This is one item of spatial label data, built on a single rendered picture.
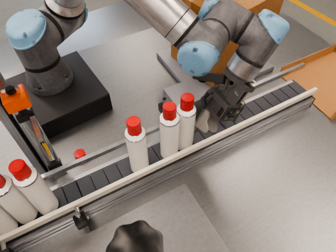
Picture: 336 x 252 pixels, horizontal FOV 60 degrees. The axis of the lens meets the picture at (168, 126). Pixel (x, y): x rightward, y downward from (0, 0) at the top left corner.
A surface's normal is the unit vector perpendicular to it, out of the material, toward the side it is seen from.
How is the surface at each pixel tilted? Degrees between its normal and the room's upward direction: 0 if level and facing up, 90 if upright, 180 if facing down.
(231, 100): 60
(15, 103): 90
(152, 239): 17
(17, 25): 9
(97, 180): 0
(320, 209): 0
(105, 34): 0
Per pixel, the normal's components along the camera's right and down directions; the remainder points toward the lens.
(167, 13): -0.01, 0.32
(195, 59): -0.46, 0.72
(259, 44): -0.36, 0.43
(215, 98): -0.76, 0.02
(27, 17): -0.10, -0.51
